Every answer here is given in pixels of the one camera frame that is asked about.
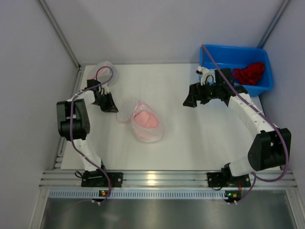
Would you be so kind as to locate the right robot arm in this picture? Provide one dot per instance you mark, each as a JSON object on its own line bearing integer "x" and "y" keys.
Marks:
{"x": 271, "y": 145}

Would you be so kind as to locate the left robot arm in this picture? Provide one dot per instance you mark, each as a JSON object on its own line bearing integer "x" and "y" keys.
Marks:
{"x": 74, "y": 124}

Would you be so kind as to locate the pink bra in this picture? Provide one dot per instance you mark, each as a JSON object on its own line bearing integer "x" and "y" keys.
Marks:
{"x": 146, "y": 120}

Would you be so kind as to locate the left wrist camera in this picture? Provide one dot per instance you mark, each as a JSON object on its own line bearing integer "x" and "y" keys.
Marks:
{"x": 104, "y": 90}

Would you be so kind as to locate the slotted cable duct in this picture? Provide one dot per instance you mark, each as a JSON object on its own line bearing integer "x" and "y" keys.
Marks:
{"x": 143, "y": 194}

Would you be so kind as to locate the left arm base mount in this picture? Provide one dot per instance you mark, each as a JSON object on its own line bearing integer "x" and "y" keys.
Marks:
{"x": 98, "y": 179}

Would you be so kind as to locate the pink-trimmed mesh laundry bag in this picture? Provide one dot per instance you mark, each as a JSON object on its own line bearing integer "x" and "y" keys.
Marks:
{"x": 106, "y": 72}

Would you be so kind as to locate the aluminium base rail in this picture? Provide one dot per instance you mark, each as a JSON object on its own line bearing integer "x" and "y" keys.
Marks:
{"x": 153, "y": 179}

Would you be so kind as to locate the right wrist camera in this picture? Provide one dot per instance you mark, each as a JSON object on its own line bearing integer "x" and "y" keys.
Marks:
{"x": 206, "y": 75}

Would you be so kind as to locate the red bra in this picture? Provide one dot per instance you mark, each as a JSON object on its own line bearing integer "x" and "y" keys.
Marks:
{"x": 249, "y": 75}

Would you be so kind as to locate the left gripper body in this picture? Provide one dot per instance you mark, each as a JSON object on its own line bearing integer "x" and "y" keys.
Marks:
{"x": 105, "y": 101}

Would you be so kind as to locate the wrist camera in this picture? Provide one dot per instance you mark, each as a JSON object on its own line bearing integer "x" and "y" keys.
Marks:
{"x": 104, "y": 90}
{"x": 206, "y": 75}

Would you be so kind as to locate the blue plastic bin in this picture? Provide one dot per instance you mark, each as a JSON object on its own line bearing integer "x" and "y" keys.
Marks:
{"x": 239, "y": 58}

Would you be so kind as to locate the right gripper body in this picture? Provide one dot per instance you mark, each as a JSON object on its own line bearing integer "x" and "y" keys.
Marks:
{"x": 198, "y": 93}

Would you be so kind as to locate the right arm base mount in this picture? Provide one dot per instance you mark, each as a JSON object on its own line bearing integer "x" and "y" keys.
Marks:
{"x": 217, "y": 180}

